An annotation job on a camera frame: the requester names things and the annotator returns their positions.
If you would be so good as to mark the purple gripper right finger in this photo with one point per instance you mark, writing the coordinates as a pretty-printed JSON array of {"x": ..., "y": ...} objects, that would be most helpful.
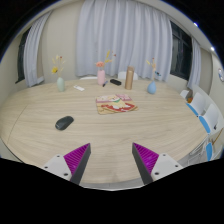
[{"x": 153, "y": 166}]

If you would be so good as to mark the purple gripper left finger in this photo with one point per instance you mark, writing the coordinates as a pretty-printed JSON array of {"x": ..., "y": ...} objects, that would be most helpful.
[{"x": 70, "y": 166}]

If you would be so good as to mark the black computer mouse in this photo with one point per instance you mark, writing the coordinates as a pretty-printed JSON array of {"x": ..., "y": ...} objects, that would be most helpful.
[{"x": 64, "y": 122}]

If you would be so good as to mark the colourful patterned mouse pad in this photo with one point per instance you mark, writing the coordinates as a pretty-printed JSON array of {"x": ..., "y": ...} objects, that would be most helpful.
[{"x": 115, "y": 103}]

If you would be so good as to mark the blue chair lower right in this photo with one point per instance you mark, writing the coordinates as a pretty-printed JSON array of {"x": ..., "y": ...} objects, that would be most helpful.
[{"x": 205, "y": 151}]

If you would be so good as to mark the white blue chair near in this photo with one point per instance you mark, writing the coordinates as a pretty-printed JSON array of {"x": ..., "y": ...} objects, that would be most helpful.
[{"x": 210, "y": 120}]

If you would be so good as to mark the white blue chair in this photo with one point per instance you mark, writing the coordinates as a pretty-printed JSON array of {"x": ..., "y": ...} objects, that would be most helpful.
[
  {"x": 210, "y": 120},
  {"x": 198, "y": 104}
]

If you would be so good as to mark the white blue chair far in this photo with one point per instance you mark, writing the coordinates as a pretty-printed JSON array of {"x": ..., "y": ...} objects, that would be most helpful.
[{"x": 198, "y": 104}]

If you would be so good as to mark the blue vase with flowers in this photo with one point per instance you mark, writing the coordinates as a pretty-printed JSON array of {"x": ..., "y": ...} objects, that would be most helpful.
[{"x": 152, "y": 86}]

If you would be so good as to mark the small white remote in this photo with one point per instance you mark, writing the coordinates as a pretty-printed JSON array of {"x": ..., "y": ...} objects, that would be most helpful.
[{"x": 79, "y": 88}]

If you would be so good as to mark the green vase with flowers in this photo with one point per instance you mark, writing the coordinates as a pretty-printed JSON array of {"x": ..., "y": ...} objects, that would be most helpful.
[{"x": 57, "y": 69}]

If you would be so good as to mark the white chair back left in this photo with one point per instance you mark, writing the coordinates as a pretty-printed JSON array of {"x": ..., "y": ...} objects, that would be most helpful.
[{"x": 88, "y": 78}]

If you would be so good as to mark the black glasses case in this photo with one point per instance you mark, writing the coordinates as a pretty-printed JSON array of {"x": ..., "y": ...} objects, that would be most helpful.
[{"x": 116, "y": 82}]

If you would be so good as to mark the pink vase with flowers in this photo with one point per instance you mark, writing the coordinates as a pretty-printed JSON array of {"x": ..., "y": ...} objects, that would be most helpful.
[{"x": 101, "y": 67}]

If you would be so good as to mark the white right curtain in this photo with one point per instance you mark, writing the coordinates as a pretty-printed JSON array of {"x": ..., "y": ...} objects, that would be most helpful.
[{"x": 195, "y": 73}]

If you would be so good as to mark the copper metal bottle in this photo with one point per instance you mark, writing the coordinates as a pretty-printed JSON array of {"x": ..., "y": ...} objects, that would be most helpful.
[{"x": 129, "y": 77}]

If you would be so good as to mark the dark left window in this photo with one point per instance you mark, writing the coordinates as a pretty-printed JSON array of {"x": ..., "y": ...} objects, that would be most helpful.
[{"x": 20, "y": 57}]

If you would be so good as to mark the dark window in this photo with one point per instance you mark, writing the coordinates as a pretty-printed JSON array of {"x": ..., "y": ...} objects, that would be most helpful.
[
  {"x": 181, "y": 53},
  {"x": 20, "y": 57}
]

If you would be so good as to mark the white left curtain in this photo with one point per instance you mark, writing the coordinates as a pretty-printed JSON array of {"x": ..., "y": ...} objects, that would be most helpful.
[{"x": 31, "y": 51}]

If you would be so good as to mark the dark right window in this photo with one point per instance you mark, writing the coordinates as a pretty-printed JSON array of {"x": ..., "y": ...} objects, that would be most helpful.
[{"x": 181, "y": 53}]

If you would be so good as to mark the large white centre curtain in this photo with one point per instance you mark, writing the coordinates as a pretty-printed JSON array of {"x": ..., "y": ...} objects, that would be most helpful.
[{"x": 136, "y": 34}]

